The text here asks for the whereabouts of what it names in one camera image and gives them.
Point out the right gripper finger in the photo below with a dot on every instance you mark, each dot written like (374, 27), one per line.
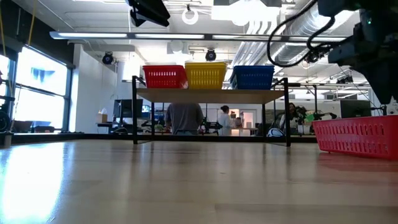
(384, 81)

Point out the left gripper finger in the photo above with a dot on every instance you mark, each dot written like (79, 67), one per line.
(152, 11)

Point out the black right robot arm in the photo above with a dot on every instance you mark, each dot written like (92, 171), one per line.
(342, 6)

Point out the black background robot arm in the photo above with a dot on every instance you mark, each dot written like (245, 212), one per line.
(211, 126)

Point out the black computer monitor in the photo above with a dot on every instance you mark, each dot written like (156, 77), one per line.
(127, 109)
(355, 109)

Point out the long ceiling light bar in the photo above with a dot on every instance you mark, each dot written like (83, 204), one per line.
(93, 35)

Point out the black ceiling spotlight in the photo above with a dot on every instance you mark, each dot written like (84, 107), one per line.
(107, 58)
(211, 55)

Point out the person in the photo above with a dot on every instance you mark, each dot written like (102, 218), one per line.
(225, 123)
(290, 116)
(183, 118)

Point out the cardboard box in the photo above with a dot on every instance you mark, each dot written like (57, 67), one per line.
(102, 116)

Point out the large window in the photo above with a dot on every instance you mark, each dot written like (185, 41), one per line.
(40, 93)

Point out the black hanging camera device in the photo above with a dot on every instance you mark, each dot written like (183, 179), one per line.
(312, 57)

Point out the silver ventilation duct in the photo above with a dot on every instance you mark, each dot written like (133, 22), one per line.
(298, 34)

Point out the wooden shelf black frame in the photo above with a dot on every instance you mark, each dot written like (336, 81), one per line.
(202, 96)

